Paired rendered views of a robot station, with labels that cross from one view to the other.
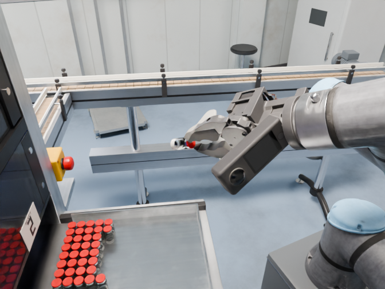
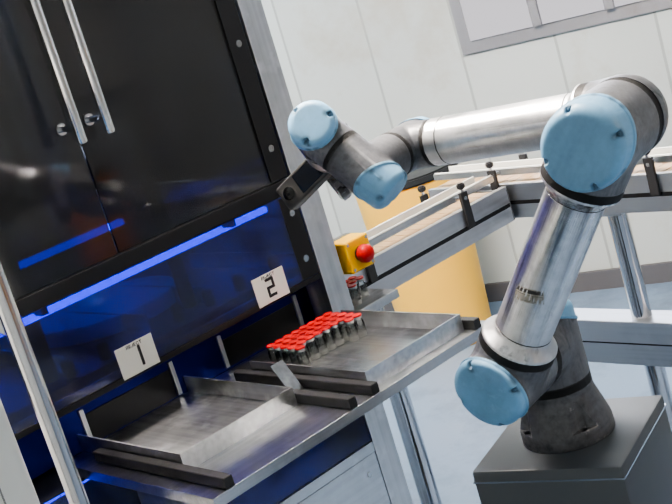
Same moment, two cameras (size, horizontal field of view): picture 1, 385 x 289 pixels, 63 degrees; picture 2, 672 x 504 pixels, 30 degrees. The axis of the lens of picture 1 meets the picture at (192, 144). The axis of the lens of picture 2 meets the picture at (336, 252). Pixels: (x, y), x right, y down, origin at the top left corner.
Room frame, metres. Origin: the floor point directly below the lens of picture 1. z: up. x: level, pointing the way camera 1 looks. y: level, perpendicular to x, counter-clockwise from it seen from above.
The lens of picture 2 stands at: (-0.74, -1.82, 1.63)
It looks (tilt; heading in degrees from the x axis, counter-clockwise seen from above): 13 degrees down; 58
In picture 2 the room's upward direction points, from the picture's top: 17 degrees counter-clockwise
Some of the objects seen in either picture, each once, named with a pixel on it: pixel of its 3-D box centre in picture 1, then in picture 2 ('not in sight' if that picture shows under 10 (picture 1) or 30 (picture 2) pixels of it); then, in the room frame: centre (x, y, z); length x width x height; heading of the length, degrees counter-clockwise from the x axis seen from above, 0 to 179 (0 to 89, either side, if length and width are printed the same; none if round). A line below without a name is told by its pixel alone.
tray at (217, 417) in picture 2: not in sight; (185, 419); (0.12, 0.21, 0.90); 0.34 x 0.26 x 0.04; 97
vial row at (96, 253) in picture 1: (96, 254); (324, 340); (0.47, 0.23, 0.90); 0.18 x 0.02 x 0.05; 7
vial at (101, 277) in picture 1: (102, 284); (302, 357); (0.39, 0.20, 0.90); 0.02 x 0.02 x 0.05
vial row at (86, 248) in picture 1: (86, 255); (317, 340); (0.46, 0.25, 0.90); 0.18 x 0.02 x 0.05; 7
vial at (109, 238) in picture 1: (108, 234); (351, 329); (0.52, 0.21, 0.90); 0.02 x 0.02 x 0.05
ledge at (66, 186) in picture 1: (47, 195); (357, 303); (0.71, 0.44, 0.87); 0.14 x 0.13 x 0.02; 97
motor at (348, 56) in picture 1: (351, 65); not in sight; (1.78, -0.93, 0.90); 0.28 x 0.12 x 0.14; 7
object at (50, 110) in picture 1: (34, 136); (401, 239); (0.96, 0.58, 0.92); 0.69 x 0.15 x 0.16; 7
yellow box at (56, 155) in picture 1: (50, 164); (349, 253); (0.70, 0.40, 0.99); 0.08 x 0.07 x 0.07; 97
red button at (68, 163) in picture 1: (66, 163); (363, 253); (0.70, 0.36, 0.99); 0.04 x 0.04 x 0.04; 7
